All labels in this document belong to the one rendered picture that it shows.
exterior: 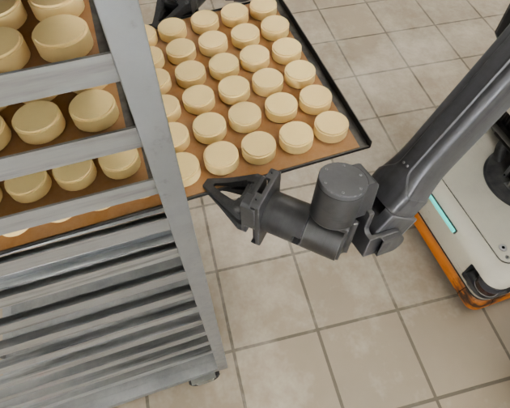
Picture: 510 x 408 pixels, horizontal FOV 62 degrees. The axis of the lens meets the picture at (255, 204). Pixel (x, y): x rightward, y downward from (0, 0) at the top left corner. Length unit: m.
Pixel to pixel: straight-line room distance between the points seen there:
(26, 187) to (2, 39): 0.19
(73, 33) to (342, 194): 0.31
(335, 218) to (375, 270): 1.19
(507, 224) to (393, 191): 1.08
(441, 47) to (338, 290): 1.57
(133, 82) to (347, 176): 0.25
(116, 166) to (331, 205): 0.27
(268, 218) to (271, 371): 1.01
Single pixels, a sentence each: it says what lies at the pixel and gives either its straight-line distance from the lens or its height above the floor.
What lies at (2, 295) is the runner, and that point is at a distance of 0.76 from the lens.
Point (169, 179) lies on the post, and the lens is 0.48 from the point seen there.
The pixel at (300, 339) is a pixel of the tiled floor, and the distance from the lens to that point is 1.54.
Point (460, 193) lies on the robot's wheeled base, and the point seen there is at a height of 0.28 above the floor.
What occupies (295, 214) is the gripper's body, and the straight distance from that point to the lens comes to 0.53.
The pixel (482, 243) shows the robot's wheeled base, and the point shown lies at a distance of 1.53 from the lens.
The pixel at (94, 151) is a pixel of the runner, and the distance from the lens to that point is 0.47.
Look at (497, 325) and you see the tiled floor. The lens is 1.76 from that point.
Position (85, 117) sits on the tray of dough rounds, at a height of 1.15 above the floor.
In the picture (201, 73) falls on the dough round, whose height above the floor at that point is 1.02.
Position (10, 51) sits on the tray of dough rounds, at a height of 1.24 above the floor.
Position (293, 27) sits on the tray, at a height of 1.00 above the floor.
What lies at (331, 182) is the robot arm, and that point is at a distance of 0.48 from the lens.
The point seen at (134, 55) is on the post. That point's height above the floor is 1.26.
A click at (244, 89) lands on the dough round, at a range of 0.68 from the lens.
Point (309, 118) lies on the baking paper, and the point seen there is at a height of 1.00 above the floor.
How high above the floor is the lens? 1.48
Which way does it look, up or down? 57 degrees down
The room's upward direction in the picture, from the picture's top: straight up
